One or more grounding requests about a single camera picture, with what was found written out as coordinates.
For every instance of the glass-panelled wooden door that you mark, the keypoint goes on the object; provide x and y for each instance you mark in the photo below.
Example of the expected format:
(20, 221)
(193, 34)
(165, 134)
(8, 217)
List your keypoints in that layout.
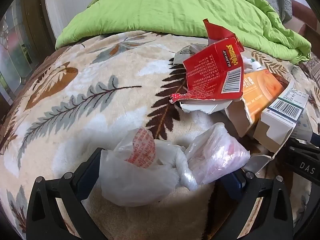
(22, 37)

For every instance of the green quilt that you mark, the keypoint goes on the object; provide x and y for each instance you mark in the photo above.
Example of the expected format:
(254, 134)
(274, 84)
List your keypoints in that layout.
(162, 7)

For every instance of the torn red cardboard box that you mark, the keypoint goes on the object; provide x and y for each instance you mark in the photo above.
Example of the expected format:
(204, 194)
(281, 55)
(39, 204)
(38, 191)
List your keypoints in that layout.
(212, 72)

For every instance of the orange cardboard box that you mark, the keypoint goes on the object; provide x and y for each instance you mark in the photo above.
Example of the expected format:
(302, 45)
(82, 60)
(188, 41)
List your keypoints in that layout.
(260, 92)

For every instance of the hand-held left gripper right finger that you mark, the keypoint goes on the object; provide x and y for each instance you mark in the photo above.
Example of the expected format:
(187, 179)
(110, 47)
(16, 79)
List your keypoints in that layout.
(233, 183)

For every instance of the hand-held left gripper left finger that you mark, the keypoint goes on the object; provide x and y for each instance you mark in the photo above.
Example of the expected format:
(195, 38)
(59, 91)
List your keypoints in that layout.
(83, 177)

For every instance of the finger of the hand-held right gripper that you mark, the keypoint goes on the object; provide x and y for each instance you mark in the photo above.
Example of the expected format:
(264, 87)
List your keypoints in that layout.
(305, 147)

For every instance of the leaf-printed blanket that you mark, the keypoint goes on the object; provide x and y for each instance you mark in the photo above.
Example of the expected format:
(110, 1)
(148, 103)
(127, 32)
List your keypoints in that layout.
(87, 120)

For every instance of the clear plastic bag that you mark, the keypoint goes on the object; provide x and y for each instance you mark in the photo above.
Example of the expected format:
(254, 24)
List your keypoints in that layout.
(215, 155)

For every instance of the pale printed carton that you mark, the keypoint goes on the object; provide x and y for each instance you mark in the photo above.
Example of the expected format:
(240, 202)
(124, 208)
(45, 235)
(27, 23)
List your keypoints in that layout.
(305, 127)

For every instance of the brown beige cushion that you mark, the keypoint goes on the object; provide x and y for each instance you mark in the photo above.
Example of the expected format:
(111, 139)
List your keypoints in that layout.
(306, 15)

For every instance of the crumpled white packet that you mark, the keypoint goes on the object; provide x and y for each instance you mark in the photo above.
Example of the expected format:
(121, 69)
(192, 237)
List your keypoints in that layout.
(188, 52)

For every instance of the white red-printed plastic bag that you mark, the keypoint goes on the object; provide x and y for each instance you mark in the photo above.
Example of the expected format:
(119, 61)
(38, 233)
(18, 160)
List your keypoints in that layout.
(135, 175)

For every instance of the white barcode cardboard box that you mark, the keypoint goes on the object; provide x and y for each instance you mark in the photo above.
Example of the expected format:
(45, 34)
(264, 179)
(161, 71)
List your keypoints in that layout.
(275, 127)

